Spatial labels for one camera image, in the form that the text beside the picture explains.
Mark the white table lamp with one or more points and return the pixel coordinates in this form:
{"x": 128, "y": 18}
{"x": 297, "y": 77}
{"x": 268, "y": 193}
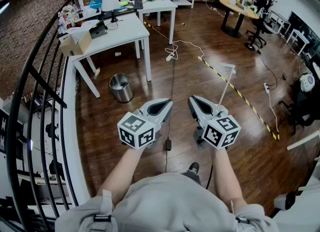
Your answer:
{"x": 110, "y": 1}

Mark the black tablet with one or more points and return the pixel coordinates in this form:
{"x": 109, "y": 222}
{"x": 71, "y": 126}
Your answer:
{"x": 138, "y": 4}

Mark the black office chair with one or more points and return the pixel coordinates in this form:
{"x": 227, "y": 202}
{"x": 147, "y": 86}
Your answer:
{"x": 258, "y": 31}

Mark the person's left forearm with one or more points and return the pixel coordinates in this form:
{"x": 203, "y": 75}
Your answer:
{"x": 117, "y": 168}

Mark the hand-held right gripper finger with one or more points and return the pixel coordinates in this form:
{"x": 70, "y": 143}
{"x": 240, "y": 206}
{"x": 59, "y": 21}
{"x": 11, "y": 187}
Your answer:
{"x": 193, "y": 112}
{"x": 211, "y": 106}

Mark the person's dark trousers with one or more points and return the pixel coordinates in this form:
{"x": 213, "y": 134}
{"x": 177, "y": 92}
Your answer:
{"x": 192, "y": 179}

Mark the white paper sheets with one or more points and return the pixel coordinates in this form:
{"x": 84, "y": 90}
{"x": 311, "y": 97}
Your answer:
{"x": 85, "y": 24}

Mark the dark grey flat box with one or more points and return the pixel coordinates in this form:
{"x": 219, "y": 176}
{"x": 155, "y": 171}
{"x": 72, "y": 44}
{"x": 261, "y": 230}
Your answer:
{"x": 98, "y": 32}

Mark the open cardboard box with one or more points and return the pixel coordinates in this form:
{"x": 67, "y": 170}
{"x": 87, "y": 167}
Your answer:
{"x": 75, "y": 43}

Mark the black mesh chair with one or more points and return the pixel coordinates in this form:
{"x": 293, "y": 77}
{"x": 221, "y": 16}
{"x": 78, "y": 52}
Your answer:
{"x": 305, "y": 108}

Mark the white side desk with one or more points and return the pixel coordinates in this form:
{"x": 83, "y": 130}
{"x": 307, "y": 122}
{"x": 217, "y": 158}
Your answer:
{"x": 298, "y": 36}

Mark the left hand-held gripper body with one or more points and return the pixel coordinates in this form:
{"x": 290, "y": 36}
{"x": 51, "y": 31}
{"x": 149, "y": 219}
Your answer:
{"x": 137, "y": 136}

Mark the round wooden table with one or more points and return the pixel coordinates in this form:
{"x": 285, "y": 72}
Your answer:
{"x": 237, "y": 7}

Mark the white round robot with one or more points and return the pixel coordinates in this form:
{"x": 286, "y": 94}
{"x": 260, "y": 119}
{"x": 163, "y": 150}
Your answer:
{"x": 307, "y": 82}

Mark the paper cup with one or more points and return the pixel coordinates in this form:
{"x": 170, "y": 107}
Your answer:
{"x": 118, "y": 54}

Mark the black metal railing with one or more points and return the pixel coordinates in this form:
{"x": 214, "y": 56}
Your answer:
{"x": 48, "y": 89}

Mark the silver metal trash bin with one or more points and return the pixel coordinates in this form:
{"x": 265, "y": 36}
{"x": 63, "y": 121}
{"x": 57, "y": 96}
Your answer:
{"x": 123, "y": 93}

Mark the narrow white desk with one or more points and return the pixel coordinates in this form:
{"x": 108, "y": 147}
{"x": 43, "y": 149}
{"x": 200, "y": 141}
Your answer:
{"x": 157, "y": 4}

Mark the clear plastic bottle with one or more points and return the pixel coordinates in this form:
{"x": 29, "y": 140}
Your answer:
{"x": 97, "y": 73}

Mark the person's grey top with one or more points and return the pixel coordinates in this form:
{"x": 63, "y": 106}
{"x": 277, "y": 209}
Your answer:
{"x": 162, "y": 201}

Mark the short yellow-black floor tape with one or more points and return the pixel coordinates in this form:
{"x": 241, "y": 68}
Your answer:
{"x": 148, "y": 24}

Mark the wide white desk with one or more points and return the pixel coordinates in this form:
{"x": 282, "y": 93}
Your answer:
{"x": 122, "y": 33}

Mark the person's right black shoe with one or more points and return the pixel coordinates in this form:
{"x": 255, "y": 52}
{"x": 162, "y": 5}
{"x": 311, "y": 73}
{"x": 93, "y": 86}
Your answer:
{"x": 193, "y": 168}

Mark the white power strip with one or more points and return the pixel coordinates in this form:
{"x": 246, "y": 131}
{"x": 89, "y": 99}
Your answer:
{"x": 266, "y": 88}
{"x": 170, "y": 57}

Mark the long yellow-black floor tape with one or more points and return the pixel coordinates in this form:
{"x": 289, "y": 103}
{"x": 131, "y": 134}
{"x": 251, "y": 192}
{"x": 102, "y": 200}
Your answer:
{"x": 261, "y": 120}

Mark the black power adapter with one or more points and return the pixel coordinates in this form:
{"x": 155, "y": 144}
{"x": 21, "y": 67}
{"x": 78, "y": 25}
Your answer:
{"x": 168, "y": 144}

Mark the person's right forearm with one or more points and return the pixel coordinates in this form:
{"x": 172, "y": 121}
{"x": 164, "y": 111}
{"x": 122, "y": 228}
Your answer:
{"x": 225, "y": 176}

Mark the cluster of drink bottles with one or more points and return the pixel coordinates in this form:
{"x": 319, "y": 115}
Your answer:
{"x": 66, "y": 17}

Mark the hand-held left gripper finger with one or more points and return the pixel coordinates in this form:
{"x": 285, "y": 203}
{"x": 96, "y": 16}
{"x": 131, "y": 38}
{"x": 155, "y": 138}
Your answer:
{"x": 150, "y": 104}
{"x": 166, "y": 116}

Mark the blue tray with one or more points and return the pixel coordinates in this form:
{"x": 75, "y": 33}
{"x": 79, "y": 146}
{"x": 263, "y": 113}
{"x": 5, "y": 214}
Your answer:
{"x": 96, "y": 3}

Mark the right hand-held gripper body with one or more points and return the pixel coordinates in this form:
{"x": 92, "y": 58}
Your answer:
{"x": 220, "y": 133}

